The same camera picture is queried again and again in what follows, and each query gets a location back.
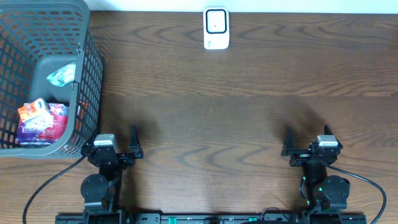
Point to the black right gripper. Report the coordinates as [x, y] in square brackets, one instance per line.
[306, 154]

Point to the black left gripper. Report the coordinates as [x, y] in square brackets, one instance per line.
[116, 155]

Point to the purple red tissue pack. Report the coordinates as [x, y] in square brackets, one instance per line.
[46, 129]

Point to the teal snack wrapper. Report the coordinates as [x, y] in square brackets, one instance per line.
[63, 75]

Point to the small orange box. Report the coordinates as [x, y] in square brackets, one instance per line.
[33, 110]

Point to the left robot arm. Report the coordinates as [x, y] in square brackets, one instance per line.
[101, 191]

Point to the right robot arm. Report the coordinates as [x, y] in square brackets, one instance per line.
[325, 194]

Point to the white barcode scanner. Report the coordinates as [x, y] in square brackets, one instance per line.
[216, 28]

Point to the grey plastic mesh basket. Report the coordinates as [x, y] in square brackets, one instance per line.
[38, 38]

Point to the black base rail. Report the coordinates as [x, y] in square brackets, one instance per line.
[155, 218]

